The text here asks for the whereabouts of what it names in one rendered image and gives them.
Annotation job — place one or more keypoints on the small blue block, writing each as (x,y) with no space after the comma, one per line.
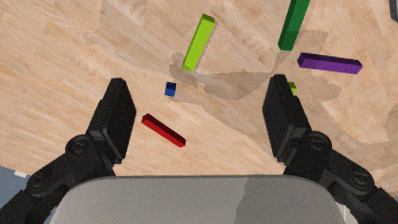
(170,89)

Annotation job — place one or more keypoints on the red rod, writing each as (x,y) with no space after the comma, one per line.
(160,128)

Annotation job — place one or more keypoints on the purple rod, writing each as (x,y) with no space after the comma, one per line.
(329,63)

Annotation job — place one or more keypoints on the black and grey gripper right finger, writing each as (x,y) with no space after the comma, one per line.
(309,154)

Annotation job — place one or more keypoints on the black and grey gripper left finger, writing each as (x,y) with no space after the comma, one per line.
(87,156)

